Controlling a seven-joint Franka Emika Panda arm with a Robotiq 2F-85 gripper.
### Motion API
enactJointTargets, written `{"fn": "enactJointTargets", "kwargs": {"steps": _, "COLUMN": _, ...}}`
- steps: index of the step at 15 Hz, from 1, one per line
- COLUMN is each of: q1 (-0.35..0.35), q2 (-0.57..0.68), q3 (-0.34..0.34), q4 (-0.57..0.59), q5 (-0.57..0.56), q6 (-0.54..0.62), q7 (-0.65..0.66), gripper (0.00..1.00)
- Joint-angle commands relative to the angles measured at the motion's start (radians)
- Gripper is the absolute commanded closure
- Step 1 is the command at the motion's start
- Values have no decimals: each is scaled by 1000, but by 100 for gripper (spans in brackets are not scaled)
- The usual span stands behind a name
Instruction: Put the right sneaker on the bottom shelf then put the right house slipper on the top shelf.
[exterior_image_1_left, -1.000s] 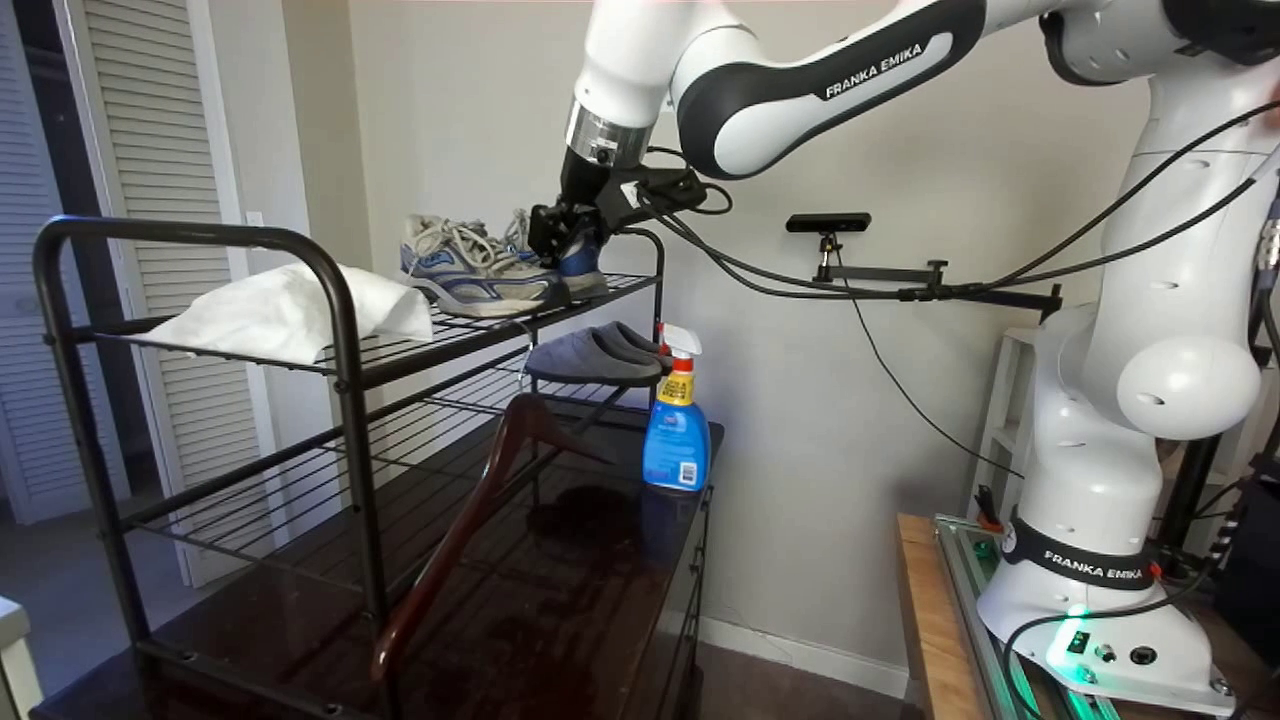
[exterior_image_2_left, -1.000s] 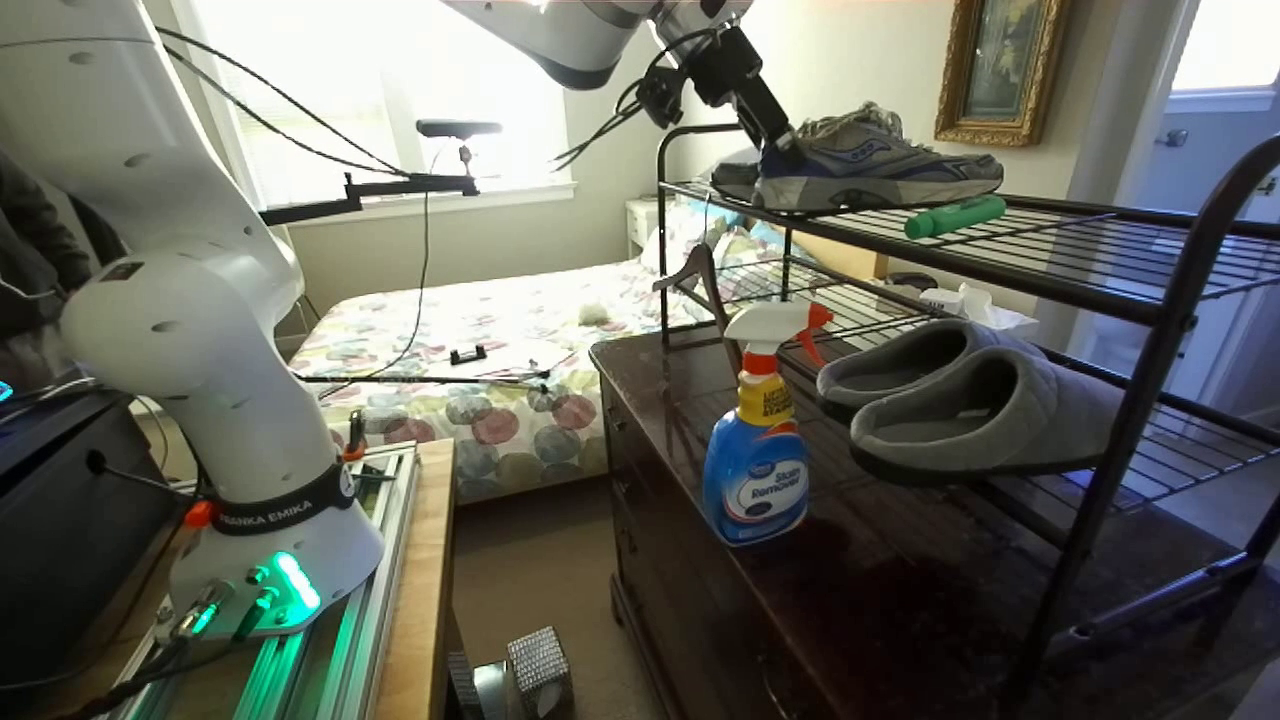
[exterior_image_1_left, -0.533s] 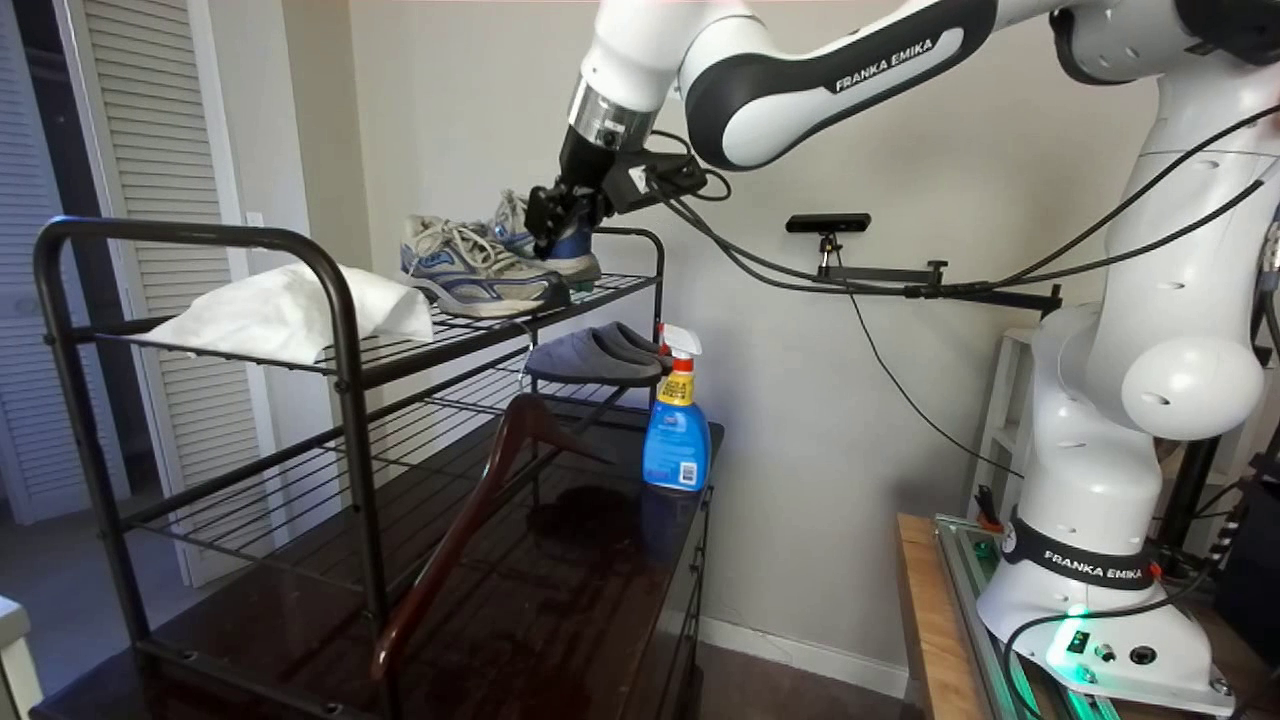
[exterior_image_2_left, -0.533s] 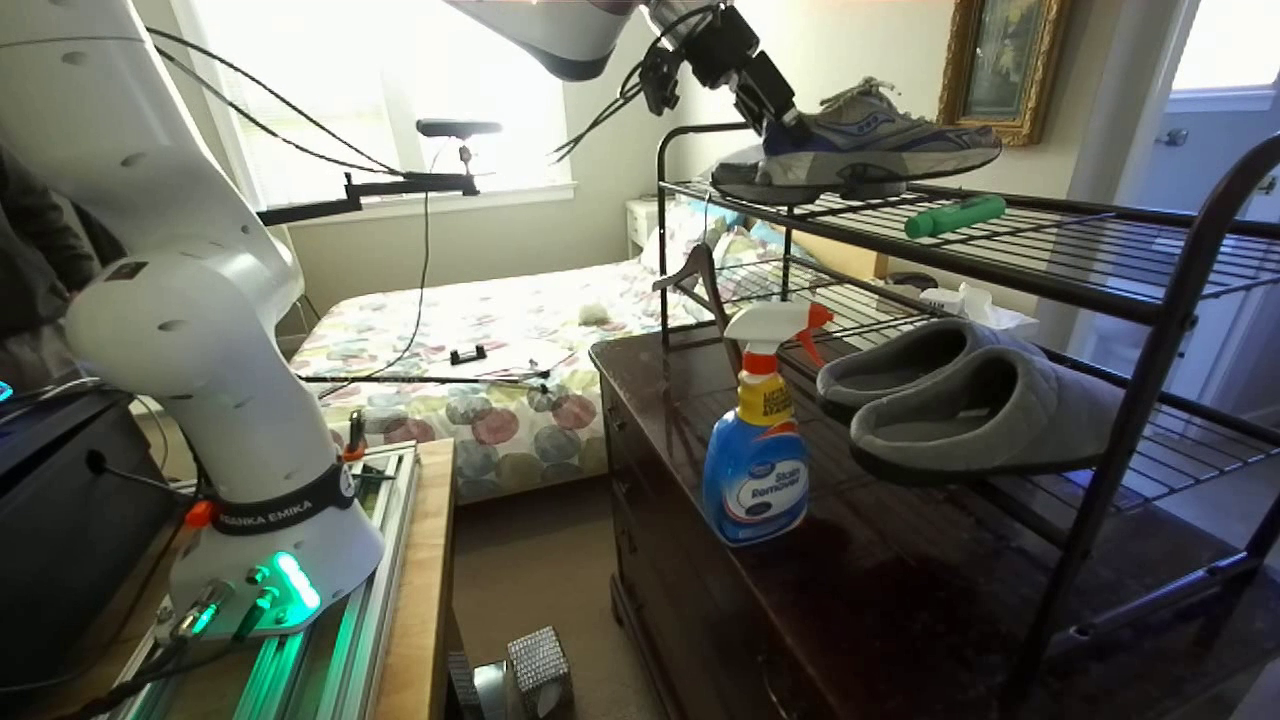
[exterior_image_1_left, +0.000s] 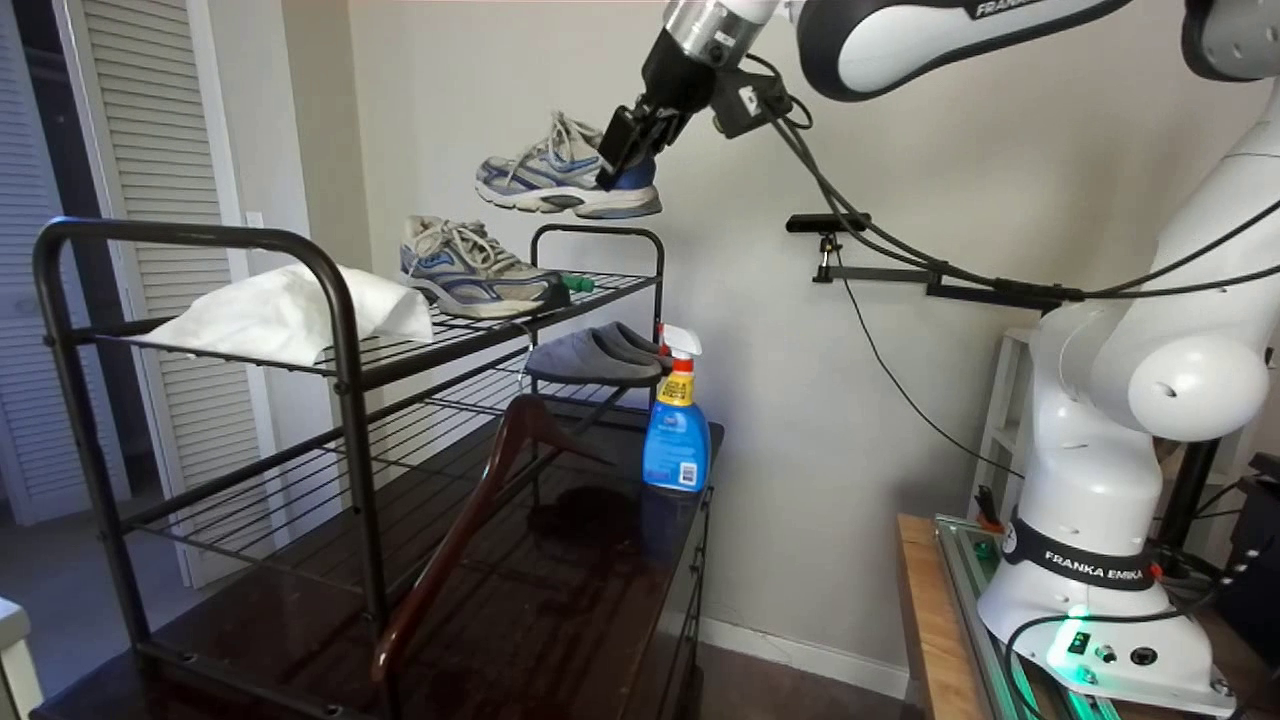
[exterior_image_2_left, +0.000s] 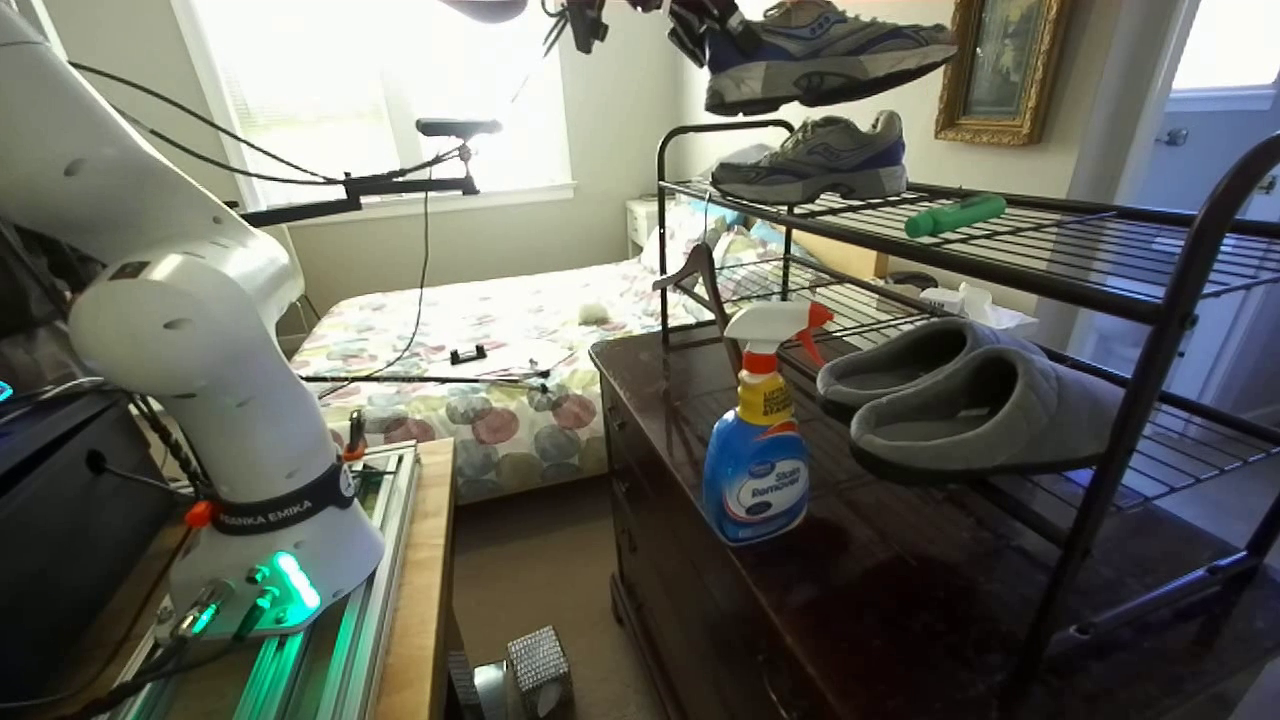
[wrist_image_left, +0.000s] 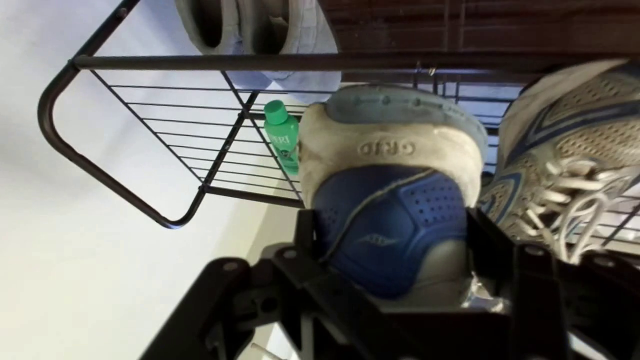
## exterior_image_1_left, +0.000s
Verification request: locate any light wooden robot table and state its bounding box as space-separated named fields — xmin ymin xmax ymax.
xmin=892 ymin=506 xmax=1280 ymax=720

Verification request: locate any thin black hanging cable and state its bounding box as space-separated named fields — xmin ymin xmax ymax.
xmin=823 ymin=234 xmax=1029 ymax=480

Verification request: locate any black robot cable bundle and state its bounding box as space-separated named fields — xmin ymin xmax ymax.
xmin=728 ymin=51 xmax=1280 ymax=310

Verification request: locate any blue cleaner spray bottle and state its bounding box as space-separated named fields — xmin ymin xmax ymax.
xmin=639 ymin=321 xmax=718 ymax=498

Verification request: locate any white louvre closet door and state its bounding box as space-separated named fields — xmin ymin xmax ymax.
xmin=54 ymin=0 xmax=278 ymax=593

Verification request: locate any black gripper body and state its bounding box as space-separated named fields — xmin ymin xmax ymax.
xmin=630 ymin=29 xmax=731 ymax=134

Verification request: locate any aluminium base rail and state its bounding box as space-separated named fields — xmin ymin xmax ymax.
xmin=934 ymin=506 xmax=1120 ymax=720

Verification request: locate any brown wooden clothes hanger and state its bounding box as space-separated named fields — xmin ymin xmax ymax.
xmin=367 ymin=390 xmax=631 ymax=687

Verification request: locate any black metal shoe rack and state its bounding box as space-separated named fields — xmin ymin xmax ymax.
xmin=29 ymin=211 xmax=672 ymax=720

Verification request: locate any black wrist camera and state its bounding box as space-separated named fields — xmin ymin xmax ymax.
xmin=708 ymin=63 xmax=793 ymax=141

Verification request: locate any grey blue running sneaker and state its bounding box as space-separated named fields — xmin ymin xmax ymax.
xmin=396 ymin=211 xmax=563 ymax=324
xmin=472 ymin=106 xmax=670 ymax=224

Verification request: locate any black equipment case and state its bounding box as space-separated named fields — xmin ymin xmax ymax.
xmin=1218 ymin=449 xmax=1280 ymax=669

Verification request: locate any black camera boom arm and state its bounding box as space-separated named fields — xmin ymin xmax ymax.
xmin=779 ymin=209 xmax=1090 ymax=314

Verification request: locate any white crumpled cloth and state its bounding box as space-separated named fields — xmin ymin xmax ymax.
xmin=139 ymin=261 xmax=439 ymax=366

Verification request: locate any white furniture corner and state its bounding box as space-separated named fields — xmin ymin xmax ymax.
xmin=0 ymin=593 xmax=48 ymax=720

